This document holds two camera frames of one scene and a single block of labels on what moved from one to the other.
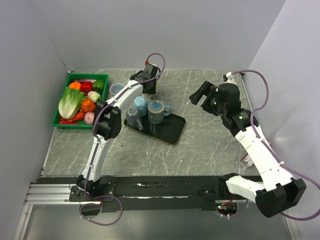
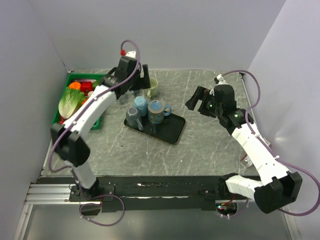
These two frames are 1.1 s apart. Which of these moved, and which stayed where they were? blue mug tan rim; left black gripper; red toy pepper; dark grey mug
Moved: left black gripper
Stayed: red toy pepper; blue mug tan rim; dark grey mug
